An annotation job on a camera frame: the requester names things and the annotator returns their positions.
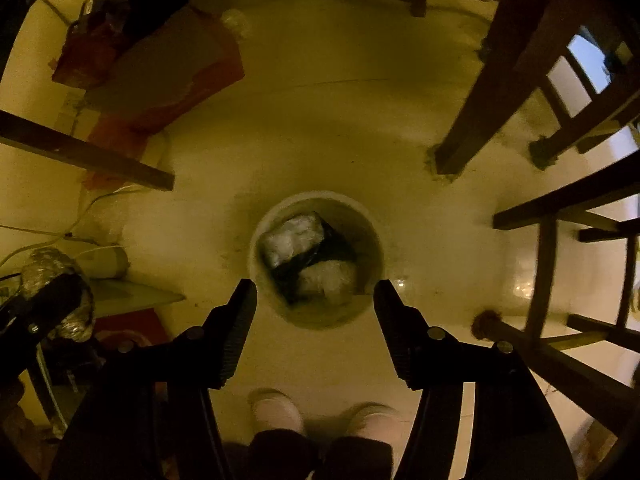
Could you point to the person's right leg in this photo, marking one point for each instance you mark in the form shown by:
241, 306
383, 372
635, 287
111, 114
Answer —
362, 460

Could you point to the red plastic bag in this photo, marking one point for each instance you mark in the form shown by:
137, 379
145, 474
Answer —
175, 75

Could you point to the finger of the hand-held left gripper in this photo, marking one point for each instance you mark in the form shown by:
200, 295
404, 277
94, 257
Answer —
45, 302

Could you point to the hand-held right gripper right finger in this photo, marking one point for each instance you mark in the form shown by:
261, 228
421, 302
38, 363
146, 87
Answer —
395, 332

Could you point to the foil ball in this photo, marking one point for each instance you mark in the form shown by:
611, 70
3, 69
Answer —
75, 322

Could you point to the crumpled white plastic wrap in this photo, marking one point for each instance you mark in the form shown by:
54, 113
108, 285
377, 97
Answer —
292, 240
327, 282

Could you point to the person's left leg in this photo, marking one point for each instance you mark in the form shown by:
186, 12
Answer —
282, 455

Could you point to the black plastic bag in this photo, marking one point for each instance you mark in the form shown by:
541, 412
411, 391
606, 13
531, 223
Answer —
342, 247

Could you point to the glass shelf plate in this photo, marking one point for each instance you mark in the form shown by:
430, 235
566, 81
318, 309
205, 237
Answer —
135, 297

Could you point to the white plastic appliance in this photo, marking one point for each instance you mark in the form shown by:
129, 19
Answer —
105, 261

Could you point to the person's right slipper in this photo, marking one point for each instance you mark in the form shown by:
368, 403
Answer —
375, 420

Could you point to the person's slipper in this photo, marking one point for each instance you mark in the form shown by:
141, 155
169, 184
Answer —
375, 420
277, 410

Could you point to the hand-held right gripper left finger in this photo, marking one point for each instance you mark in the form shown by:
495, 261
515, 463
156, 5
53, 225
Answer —
240, 332

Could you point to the white round bin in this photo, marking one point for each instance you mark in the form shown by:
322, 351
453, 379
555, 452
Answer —
371, 245

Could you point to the person's leg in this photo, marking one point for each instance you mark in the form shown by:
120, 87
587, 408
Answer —
362, 460
282, 455

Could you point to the person's left slipper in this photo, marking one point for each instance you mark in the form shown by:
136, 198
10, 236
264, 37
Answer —
277, 410

